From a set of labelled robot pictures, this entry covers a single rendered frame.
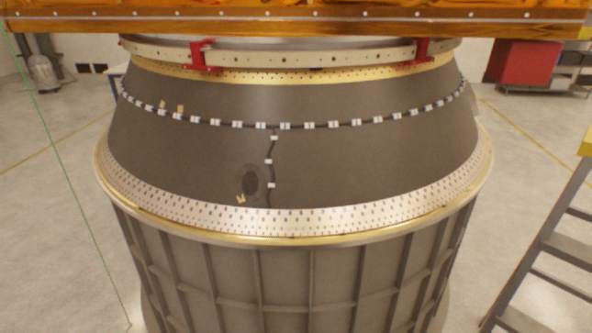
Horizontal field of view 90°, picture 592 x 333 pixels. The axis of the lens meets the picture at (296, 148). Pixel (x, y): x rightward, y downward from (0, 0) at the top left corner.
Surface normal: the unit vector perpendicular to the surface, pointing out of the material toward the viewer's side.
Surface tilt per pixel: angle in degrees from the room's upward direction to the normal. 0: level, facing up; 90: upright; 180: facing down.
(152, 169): 62
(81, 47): 90
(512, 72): 90
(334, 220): 43
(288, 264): 90
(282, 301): 90
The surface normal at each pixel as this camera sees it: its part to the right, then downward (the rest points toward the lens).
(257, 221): -0.08, -0.32
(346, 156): 0.18, 0.00
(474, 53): -0.12, 0.47
